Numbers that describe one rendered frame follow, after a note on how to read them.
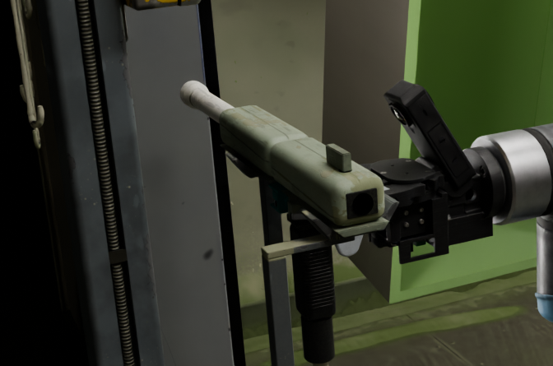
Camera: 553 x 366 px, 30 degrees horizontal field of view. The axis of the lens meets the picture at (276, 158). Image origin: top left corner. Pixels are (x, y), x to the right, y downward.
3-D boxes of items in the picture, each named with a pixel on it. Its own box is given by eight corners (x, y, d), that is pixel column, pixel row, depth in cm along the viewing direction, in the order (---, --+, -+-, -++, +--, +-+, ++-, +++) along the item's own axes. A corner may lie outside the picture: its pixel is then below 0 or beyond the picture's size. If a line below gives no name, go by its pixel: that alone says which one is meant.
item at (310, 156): (399, 408, 89) (387, 155, 83) (349, 422, 88) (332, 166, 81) (225, 235, 133) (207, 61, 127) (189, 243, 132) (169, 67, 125)
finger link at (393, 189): (363, 219, 91) (441, 196, 96) (362, 202, 91) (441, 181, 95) (334, 206, 95) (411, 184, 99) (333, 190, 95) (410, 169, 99)
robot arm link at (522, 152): (551, 141, 98) (495, 119, 107) (507, 149, 96) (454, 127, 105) (551, 229, 101) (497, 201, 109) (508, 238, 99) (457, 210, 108)
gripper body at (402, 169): (395, 266, 96) (507, 241, 100) (391, 179, 94) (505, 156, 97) (360, 241, 103) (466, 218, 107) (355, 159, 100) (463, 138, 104)
